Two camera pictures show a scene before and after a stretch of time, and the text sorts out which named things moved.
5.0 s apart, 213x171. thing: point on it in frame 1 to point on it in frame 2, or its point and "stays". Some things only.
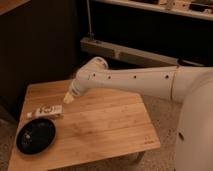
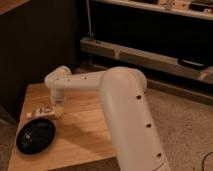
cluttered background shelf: [195, 8] stays
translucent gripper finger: [68, 98] to [58, 110]
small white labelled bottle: [47, 111] stays
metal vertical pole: [90, 33] stays
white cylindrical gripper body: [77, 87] to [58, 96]
